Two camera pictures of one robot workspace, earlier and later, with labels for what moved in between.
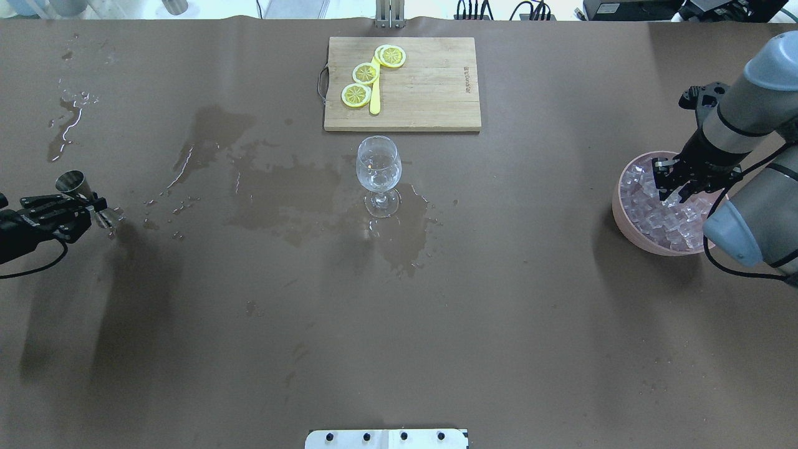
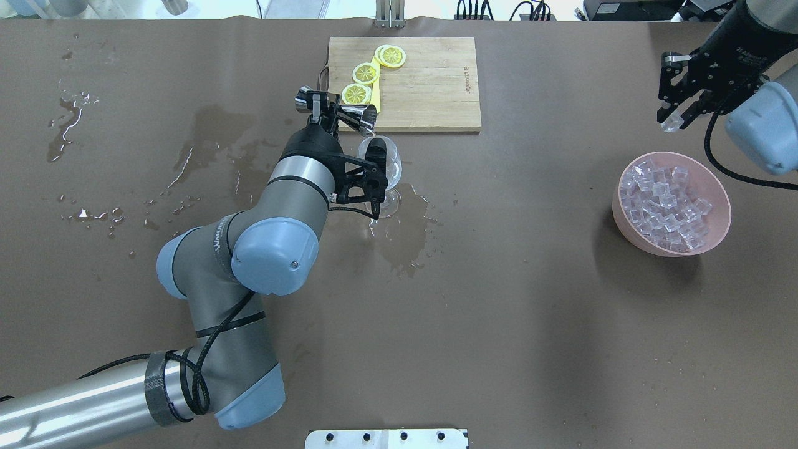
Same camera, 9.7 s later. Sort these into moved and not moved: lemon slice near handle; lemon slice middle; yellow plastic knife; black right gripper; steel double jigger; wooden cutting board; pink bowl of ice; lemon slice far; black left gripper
Moved: black left gripper; black right gripper; steel double jigger
Not moved: yellow plastic knife; wooden cutting board; pink bowl of ice; lemon slice near handle; lemon slice far; lemon slice middle
